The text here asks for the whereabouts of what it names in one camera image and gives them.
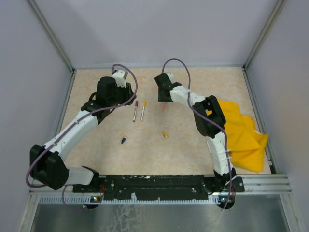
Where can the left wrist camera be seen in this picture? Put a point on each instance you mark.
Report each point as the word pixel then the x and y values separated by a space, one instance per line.
pixel 120 77

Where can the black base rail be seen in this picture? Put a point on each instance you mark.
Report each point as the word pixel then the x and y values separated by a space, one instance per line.
pixel 156 187

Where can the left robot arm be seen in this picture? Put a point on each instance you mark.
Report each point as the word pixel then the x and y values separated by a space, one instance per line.
pixel 47 162

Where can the white purple marker pen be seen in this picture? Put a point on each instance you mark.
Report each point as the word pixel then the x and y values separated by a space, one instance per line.
pixel 135 114

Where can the yellow cloth bag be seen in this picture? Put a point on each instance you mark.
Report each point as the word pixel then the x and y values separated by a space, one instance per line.
pixel 245 144

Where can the white yellow marker pen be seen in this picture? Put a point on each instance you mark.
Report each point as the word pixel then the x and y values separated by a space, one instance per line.
pixel 142 114

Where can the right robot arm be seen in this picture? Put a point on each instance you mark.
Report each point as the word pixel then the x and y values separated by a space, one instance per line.
pixel 209 120

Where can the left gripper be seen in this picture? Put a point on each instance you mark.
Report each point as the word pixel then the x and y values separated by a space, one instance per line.
pixel 128 94

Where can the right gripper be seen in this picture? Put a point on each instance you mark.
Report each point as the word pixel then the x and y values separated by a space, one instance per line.
pixel 161 99

